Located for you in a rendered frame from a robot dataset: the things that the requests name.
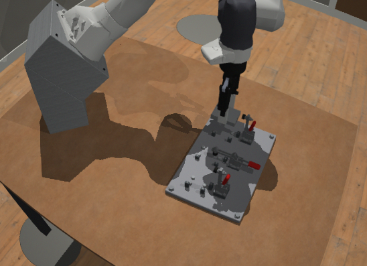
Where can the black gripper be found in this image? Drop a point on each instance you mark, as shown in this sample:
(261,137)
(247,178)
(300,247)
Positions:
(228,88)

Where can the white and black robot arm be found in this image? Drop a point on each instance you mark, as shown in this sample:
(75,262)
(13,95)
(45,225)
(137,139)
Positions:
(92,30)

